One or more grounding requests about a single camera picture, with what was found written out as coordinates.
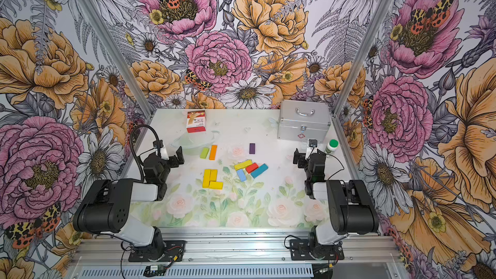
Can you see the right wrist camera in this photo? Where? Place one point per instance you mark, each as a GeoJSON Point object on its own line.
{"type": "Point", "coordinates": [312, 146]}

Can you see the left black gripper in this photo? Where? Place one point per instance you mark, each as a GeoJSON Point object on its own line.
{"type": "Point", "coordinates": [172, 159]}

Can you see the white bottle green cap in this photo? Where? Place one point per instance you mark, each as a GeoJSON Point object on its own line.
{"type": "Point", "coordinates": [332, 146]}

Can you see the orange long block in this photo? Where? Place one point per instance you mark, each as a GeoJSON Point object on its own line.
{"type": "Point", "coordinates": [213, 151]}

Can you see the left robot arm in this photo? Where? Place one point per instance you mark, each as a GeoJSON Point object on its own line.
{"type": "Point", "coordinates": [105, 208]}

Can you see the yellow block crosswise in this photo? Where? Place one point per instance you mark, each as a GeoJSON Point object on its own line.
{"type": "Point", "coordinates": [216, 185]}

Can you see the small circuit board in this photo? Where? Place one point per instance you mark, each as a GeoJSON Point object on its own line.
{"type": "Point", "coordinates": [154, 270]}

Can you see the yellow-green block in pile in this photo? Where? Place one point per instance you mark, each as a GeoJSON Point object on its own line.
{"type": "Point", "coordinates": [243, 165]}

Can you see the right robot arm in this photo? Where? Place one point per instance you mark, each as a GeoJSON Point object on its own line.
{"type": "Point", "coordinates": [351, 211]}

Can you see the teal block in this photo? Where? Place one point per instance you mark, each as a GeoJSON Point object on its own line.
{"type": "Point", "coordinates": [260, 170]}

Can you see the red block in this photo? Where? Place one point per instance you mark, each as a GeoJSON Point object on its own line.
{"type": "Point", "coordinates": [251, 168]}

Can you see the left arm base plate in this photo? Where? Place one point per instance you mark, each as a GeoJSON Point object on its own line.
{"type": "Point", "coordinates": [169, 251]}

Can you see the red white cardboard box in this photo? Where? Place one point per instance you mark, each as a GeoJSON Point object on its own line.
{"type": "Point", "coordinates": [196, 122]}

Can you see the clear glass bowl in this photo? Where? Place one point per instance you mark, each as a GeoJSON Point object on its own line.
{"type": "Point", "coordinates": [196, 140]}

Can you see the light blue block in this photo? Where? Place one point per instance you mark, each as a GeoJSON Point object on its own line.
{"type": "Point", "coordinates": [241, 175]}

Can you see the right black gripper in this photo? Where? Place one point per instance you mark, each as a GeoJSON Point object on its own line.
{"type": "Point", "coordinates": [305, 161]}

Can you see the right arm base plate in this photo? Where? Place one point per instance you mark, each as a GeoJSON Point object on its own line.
{"type": "Point", "coordinates": [305, 249]}

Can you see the long yellow block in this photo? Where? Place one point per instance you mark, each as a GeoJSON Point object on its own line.
{"type": "Point", "coordinates": [206, 178]}

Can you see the short yellow block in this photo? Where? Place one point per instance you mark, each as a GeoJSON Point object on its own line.
{"type": "Point", "coordinates": [213, 175]}

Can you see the silver metal case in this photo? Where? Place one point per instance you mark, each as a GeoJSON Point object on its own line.
{"type": "Point", "coordinates": [301, 121]}

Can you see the green block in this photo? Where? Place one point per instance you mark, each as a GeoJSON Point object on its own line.
{"type": "Point", "coordinates": [204, 152]}

